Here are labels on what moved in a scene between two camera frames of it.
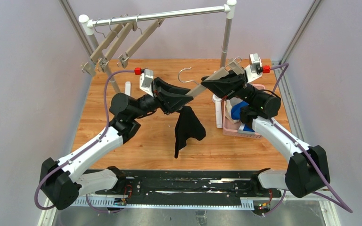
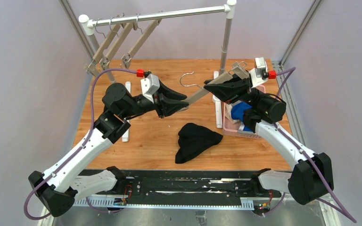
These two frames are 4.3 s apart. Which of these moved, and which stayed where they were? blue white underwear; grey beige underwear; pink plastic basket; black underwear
Moved: black underwear
Stayed: blue white underwear; grey beige underwear; pink plastic basket
